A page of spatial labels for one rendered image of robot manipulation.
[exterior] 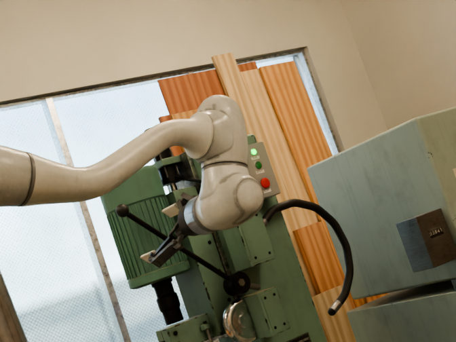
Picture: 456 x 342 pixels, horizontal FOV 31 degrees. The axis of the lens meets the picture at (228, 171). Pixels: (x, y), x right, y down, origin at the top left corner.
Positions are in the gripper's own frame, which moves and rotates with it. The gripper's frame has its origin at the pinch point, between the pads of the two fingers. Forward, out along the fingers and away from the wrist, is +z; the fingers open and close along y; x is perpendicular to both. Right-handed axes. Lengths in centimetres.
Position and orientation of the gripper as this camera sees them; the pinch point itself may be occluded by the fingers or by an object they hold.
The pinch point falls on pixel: (157, 235)
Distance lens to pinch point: 201.6
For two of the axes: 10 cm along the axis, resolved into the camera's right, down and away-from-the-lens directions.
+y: 3.4, -8.0, 5.0
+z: -5.3, 2.7, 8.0
